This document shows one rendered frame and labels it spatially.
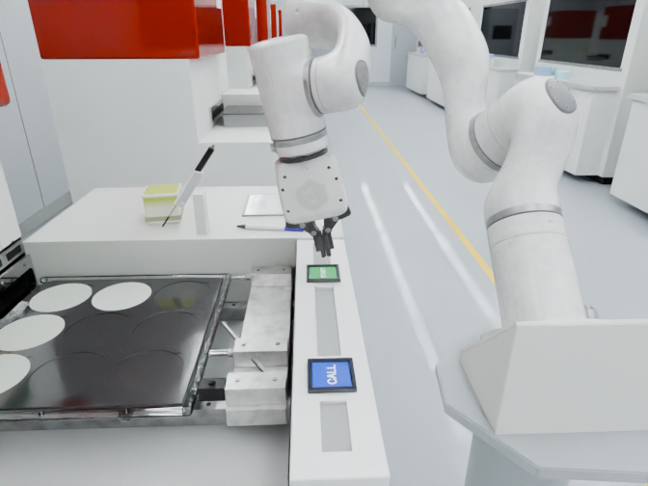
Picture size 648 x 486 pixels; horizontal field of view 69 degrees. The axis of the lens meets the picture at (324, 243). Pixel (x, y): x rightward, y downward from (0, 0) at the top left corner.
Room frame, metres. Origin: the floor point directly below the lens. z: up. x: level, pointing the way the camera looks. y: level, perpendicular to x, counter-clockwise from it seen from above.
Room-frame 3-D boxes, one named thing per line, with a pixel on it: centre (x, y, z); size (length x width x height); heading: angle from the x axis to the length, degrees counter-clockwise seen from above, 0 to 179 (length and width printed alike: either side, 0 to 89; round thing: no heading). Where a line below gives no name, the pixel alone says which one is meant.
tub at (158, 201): (0.96, 0.34, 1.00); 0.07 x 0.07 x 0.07; 11
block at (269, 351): (0.58, 0.09, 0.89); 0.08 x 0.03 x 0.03; 92
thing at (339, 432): (0.58, 0.00, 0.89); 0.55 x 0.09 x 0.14; 2
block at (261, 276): (0.83, 0.10, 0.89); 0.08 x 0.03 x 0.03; 92
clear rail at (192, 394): (0.64, 0.18, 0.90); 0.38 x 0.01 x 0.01; 2
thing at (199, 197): (0.88, 0.26, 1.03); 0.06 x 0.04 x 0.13; 92
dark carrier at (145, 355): (0.63, 0.36, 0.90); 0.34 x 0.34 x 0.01; 2
